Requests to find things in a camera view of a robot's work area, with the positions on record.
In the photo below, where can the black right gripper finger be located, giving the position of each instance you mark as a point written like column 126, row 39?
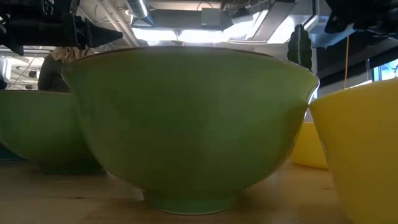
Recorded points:
column 339, row 21

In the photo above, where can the green cactus plant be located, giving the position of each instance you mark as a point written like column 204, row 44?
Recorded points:
column 299, row 46

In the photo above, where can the green bowl red fruit print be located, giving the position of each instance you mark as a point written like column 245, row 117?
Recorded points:
column 186, row 124
column 37, row 124

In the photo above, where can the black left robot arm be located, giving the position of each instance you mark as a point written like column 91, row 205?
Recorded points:
column 15, row 31

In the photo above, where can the person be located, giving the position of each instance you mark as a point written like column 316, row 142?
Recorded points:
column 53, row 77
column 3, row 68

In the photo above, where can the grey ceiling box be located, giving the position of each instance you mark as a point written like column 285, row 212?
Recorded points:
column 211, row 17

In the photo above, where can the yellow plastic bowl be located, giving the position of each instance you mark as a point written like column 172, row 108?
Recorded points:
column 367, row 149
column 308, row 146

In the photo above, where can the silver round ventilation duct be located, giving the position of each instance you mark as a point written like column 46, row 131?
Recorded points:
column 140, row 9

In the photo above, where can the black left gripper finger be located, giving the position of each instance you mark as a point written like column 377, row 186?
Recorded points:
column 99, row 35

